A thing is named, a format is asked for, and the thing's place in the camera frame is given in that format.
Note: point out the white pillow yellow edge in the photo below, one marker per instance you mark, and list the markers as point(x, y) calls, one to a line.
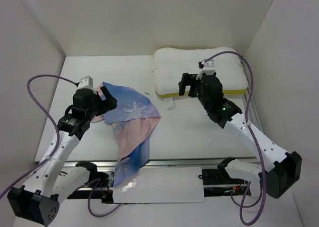
point(171, 63)

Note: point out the aluminium side rail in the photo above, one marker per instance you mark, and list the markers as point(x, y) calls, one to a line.
point(249, 98)

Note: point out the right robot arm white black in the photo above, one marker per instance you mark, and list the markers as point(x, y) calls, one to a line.
point(278, 169)

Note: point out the pink blue printed pillowcase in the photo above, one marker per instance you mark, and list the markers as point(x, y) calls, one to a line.
point(133, 120)

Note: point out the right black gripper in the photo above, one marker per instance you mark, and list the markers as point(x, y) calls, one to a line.
point(187, 80)

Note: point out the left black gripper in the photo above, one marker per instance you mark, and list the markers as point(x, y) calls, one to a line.
point(106, 105)

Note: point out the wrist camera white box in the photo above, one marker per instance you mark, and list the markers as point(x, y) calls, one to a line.
point(206, 68)
point(85, 82)

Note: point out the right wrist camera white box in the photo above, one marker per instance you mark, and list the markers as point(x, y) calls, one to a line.
point(206, 68)

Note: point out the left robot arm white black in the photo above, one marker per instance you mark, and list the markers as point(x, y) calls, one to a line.
point(39, 198)

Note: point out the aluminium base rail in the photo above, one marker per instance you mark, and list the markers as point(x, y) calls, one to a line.
point(176, 162)

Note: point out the white cover plate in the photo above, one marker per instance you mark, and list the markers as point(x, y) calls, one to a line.
point(161, 185)

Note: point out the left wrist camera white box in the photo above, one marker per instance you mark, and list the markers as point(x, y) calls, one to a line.
point(85, 82)

